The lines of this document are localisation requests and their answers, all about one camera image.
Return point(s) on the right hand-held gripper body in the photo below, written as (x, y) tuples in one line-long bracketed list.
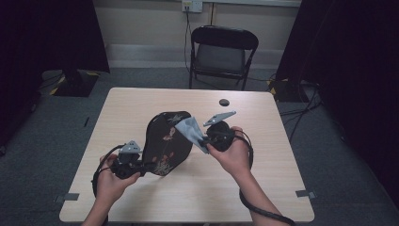
[(221, 135)]

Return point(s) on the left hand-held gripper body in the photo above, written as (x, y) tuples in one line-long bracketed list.
[(127, 163)]

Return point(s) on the grey cloth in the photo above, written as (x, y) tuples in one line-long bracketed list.
[(192, 132)]

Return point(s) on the black floral tray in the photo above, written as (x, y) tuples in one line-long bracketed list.
[(166, 144)]

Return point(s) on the person's right hand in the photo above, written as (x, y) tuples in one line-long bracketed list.
[(235, 157)]

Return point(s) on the person's left hand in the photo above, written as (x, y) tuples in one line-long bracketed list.
[(108, 185)]

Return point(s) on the black round table grommet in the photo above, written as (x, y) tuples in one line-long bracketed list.
[(224, 102)]

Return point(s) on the grey tape strip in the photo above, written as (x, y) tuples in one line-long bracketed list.
[(70, 197), (304, 193)]

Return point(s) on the black stand base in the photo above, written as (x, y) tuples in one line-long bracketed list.
[(76, 83), (284, 91)]

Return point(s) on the black folding chair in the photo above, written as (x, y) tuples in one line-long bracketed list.
[(224, 53)]

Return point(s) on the black curtain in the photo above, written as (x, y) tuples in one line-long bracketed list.
[(37, 47), (354, 62)]

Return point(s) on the white wall outlet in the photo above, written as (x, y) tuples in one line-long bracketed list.
[(192, 5)]

